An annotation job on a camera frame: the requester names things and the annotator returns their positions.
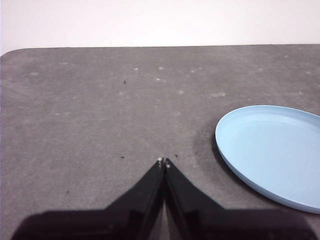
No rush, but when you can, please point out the light blue round plate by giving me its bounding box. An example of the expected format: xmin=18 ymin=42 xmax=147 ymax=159
xmin=214 ymin=104 xmax=320 ymax=215

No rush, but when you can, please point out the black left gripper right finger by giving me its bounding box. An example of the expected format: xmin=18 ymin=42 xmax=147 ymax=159
xmin=164 ymin=157 xmax=318 ymax=240

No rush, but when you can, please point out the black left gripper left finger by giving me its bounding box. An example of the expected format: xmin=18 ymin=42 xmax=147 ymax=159
xmin=11 ymin=157 xmax=166 ymax=240

